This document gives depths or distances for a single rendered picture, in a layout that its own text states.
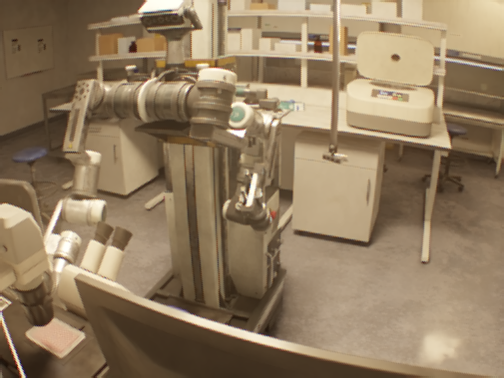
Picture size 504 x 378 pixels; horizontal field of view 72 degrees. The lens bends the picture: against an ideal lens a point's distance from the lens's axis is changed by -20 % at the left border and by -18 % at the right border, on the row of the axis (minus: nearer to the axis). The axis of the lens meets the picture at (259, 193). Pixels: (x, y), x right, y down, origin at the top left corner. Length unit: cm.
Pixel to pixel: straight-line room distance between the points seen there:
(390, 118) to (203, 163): 147
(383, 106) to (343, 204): 79
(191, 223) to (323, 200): 146
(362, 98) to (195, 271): 155
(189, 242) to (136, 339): 134
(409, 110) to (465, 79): 240
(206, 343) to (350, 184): 255
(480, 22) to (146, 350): 494
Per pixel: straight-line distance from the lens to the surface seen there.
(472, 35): 508
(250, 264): 199
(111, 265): 97
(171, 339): 50
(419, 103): 276
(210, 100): 122
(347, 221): 307
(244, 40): 357
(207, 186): 167
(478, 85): 507
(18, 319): 107
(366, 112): 276
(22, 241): 75
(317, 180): 300
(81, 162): 143
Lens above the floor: 157
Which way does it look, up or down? 23 degrees down
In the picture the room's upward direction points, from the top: straight up
